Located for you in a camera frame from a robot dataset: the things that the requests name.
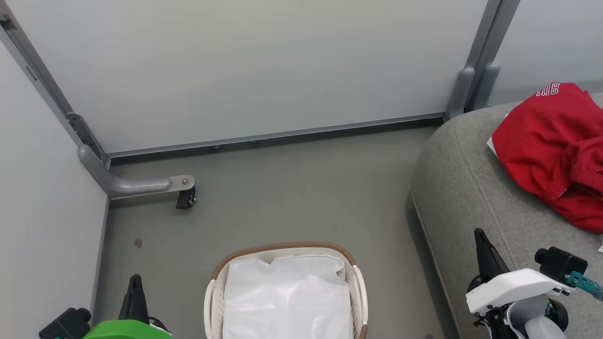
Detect red and white jersey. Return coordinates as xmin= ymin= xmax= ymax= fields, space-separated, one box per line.
xmin=488 ymin=82 xmax=603 ymax=234

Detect black caster wheel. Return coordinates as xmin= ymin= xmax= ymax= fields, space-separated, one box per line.
xmin=176 ymin=186 xmax=197 ymax=210

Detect white basket with brown rim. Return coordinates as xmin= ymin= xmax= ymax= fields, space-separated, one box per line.
xmin=204 ymin=242 xmax=369 ymax=339

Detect white basket liner cloth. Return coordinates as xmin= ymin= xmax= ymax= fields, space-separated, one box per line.
xmin=222 ymin=254 xmax=353 ymax=339

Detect grey partition post with hinge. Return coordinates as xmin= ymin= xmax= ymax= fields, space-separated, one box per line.
xmin=0 ymin=7 xmax=112 ymax=168

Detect grey double partition post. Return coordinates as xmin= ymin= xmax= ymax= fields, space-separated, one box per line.
xmin=465 ymin=0 xmax=521 ymax=112

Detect grey partition base rail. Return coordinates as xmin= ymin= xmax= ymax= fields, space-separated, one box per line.
xmin=107 ymin=112 xmax=446 ymax=159

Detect grey upright partition foot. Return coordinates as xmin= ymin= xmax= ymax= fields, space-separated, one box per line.
xmin=445 ymin=67 xmax=476 ymax=121
xmin=471 ymin=63 xmax=500 ymax=111

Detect grey partition support leg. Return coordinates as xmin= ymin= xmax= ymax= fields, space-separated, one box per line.
xmin=78 ymin=144 xmax=196 ymax=199

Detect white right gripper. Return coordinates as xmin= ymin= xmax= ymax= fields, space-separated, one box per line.
xmin=465 ymin=228 xmax=573 ymax=339

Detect grey fabric sofa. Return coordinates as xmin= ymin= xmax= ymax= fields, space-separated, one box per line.
xmin=411 ymin=92 xmax=603 ymax=339

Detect teal right cable connector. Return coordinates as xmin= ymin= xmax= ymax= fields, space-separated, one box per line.
xmin=566 ymin=271 xmax=603 ymax=302

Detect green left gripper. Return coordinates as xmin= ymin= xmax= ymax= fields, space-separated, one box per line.
xmin=82 ymin=274 xmax=172 ymax=339

